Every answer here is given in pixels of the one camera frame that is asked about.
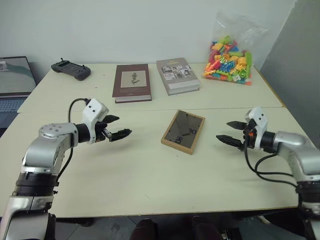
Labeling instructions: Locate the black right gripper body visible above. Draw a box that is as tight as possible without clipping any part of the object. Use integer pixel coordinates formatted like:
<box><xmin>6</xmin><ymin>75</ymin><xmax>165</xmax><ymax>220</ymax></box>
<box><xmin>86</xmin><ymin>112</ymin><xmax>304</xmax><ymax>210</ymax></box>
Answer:
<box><xmin>240</xmin><ymin>120</ymin><xmax>259</xmax><ymax>152</ymax></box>

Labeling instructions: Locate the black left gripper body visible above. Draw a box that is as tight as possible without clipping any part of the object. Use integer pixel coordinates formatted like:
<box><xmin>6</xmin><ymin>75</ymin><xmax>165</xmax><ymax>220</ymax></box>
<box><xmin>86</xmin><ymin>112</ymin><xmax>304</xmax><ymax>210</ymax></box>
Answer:
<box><xmin>95</xmin><ymin>121</ymin><xmax>113</xmax><ymax>144</ymax></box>

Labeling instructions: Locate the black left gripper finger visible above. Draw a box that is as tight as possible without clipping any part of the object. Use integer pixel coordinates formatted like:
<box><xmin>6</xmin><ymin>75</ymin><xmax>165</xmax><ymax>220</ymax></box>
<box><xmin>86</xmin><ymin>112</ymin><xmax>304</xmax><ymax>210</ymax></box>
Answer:
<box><xmin>104</xmin><ymin>114</ymin><xmax>121</xmax><ymax>124</ymax></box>
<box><xmin>109</xmin><ymin>128</ymin><xmax>133</xmax><ymax>143</ymax></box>

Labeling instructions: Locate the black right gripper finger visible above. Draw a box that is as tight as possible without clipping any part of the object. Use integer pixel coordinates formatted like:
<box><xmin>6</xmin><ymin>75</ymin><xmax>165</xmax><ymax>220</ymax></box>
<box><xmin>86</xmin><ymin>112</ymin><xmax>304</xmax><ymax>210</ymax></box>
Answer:
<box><xmin>215</xmin><ymin>134</ymin><xmax>245</xmax><ymax>152</ymax></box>
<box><xmin>226</xmin><ymin>120</ymin><xmax>248</xmax><ymax>131</ymax></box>

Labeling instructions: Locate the brown hardcover book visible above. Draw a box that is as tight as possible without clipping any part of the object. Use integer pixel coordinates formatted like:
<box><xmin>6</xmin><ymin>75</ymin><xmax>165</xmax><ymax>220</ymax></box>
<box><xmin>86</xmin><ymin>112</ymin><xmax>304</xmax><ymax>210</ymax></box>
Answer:
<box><xmin>111</xmin><ymin>63</ymin><xmax>153</xmax><ymax>104</ymax></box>

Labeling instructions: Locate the clear bag of colourful blocks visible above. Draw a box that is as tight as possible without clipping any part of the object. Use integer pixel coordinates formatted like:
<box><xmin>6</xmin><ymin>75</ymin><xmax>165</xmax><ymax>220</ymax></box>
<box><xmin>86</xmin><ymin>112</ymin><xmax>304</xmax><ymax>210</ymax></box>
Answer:
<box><xmin>201</xmin><ymin>9</ymin><xmax>270</xmax><ymax>87</ymax></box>

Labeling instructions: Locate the black handheld controller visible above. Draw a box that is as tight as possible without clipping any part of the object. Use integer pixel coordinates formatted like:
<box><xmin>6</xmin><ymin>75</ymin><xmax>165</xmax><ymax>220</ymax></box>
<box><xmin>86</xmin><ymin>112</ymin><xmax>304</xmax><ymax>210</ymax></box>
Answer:
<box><xmin>50</xmin><ymin>57</ymin><xmax>92</xmax><ymax>82</ymax></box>

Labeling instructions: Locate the grey hardcover book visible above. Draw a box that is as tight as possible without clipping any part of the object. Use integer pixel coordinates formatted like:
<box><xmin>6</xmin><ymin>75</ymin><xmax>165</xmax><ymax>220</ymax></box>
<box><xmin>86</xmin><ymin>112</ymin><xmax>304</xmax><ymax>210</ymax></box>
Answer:
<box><xmin>156</xmin><ymin>57</ymin><xmax>203</xmax><ymax>96</ymax></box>

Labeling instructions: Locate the dark maroon rounded shape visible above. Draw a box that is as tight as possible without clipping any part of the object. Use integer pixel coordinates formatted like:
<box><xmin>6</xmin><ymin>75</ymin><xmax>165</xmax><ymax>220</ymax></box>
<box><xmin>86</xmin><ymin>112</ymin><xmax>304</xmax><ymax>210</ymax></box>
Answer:
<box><xmin>129</xmin><ymin>218</ymin><xmax>159</xmax><ymax>240</ymax></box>

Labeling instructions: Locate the grey laptop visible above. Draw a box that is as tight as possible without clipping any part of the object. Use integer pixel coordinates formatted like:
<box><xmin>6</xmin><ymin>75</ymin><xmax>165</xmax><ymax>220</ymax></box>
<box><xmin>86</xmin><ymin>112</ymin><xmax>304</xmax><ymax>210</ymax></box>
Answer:
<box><xmin>0</xmin><ymin>55</ymin><xmax>39</xmax><ymax>129</ymax></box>

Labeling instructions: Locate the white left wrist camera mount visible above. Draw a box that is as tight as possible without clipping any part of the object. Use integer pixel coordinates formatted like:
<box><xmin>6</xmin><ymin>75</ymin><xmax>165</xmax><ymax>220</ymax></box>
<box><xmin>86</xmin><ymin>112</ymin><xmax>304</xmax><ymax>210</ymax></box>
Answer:
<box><xmin>81</xmin><ymin>98</ymin><xmax>110</xmax><ymax>145</ymax></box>

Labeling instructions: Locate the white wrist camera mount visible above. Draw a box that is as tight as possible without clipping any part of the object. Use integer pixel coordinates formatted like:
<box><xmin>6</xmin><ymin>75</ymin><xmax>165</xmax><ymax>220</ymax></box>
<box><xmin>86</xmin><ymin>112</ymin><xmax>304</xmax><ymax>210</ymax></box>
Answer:
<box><xmin>81</xmin><ymin>98</ymin><xmax>110</xmax><ymax>145</ymax></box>
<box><xmin>244</xmin><ymin>106</ymin><xmax>269</xmax><ymax>151</ymax></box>

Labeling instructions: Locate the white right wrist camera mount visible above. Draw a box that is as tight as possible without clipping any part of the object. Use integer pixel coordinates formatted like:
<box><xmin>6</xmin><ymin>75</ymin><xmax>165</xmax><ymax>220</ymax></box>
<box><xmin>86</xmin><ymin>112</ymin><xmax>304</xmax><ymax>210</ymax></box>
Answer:
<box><xmin>244</xmin><ymin>106</ymin><xmax>269</xmax><ymax>151</ymax></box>

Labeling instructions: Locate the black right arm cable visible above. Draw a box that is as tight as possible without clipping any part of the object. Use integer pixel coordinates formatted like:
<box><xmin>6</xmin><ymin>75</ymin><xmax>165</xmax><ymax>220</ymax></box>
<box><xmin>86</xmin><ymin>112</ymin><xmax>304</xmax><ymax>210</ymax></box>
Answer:
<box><xmin>243</xmin><ymin>139</ymin><xmax>302</xmax><ymax>210</ymax></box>

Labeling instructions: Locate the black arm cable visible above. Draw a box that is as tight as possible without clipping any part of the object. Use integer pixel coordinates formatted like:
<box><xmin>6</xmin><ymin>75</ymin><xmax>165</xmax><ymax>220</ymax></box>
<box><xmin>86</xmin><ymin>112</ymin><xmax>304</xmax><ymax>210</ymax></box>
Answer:
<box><xmin>243</xmin><ymin>139</ymin><xmax>302</xmax><ymax>210</ymax></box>
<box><xmin>56</xmin><ymin>98</ymin><xmax>89</xmax><ymax>187</ymax></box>

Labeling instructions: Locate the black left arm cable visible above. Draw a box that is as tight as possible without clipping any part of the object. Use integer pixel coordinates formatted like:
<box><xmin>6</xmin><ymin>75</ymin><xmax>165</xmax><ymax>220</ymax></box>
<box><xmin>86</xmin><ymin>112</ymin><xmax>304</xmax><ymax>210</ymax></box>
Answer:
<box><xmin>56</xmin><ymin>98</ymin><xmax>89</xmax><ymax>187</ymax></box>

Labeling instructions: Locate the wooden picture frame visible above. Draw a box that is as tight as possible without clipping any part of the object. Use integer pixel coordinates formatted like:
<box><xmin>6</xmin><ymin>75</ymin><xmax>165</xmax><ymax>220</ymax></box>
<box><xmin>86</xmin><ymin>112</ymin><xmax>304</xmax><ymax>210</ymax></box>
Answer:
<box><xmin>160</xmin><ymin>109</ymin><xmax>206</xmax><ymax>156</ymax></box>

